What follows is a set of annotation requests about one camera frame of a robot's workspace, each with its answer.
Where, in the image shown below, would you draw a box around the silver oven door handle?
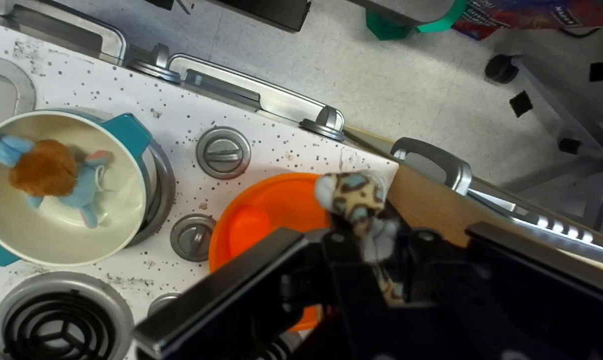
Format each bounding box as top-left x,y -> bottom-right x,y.
125,41 -> 348,143

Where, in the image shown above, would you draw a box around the black flat object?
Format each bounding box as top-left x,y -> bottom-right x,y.
211,0 -> 314,33

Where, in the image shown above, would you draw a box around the white pot teal handles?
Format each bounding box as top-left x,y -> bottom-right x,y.
0,107 -> 157,267

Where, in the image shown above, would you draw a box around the silver cabinet door handle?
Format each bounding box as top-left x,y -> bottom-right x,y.
0,0 -> 131,65

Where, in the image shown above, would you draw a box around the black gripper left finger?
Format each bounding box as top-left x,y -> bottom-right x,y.
133,226 -> 366,360

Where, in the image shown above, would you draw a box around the silver fridge door handle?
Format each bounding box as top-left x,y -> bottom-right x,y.
390,135 -> 603,270

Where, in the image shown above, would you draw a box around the orange plastic bowl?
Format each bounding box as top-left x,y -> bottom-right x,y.
209,170 -> 336,336

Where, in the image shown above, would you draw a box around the wooden toy play kitchen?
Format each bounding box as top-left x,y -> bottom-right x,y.
0,0 -> 603,360

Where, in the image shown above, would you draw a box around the grey stove knob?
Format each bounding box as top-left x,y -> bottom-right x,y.
197,125 -> 255,180
169,212 -> 219,263

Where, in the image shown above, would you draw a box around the teal ring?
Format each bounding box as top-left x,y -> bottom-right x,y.
364,0 -> 472,41

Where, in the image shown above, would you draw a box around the blue orange plush toy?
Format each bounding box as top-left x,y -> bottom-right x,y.
0,133 -> 119,230

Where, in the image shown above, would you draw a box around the colourful printed package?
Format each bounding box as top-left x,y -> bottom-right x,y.
452,0 -> 603,40

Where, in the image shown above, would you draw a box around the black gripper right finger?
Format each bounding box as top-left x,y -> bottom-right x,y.
380,219 -> 603,360

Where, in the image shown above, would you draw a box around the beige spotted plush toy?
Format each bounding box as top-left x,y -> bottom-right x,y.
314,170 -> 410,306

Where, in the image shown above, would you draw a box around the grey office chair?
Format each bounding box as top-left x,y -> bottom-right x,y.
484,38 -> 603,232

